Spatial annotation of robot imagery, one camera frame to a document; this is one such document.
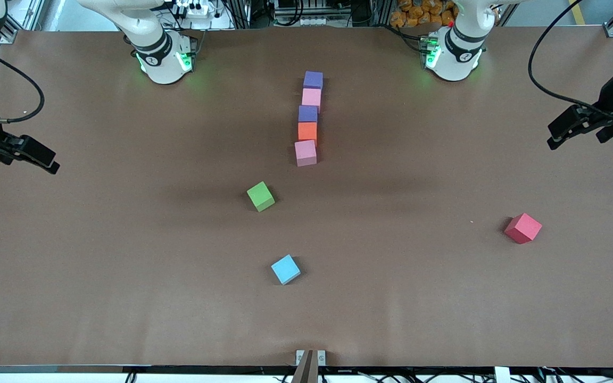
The pink foam block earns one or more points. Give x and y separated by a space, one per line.
311 97
305 151

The purple foam block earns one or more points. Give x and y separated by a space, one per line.
313 78
308 113

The orange foam block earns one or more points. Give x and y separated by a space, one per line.
307 131

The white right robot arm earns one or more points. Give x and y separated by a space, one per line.
163 58

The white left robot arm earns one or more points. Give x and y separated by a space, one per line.
455 58

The red foam block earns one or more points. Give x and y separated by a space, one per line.
523 226

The bag of orange items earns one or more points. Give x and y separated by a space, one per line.
418 13

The white power strip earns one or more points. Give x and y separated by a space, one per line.
195 8

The green foam block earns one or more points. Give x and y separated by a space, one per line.
260 194

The white label tag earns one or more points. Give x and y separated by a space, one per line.
502 375

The light blue foam block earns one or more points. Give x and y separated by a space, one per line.
285 268

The small metal bracket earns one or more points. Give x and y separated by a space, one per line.
300 356

